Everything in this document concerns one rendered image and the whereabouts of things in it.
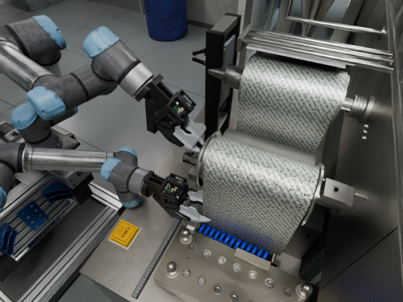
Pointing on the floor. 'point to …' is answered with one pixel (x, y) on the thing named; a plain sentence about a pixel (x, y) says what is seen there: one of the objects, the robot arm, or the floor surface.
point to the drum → (166, 19)
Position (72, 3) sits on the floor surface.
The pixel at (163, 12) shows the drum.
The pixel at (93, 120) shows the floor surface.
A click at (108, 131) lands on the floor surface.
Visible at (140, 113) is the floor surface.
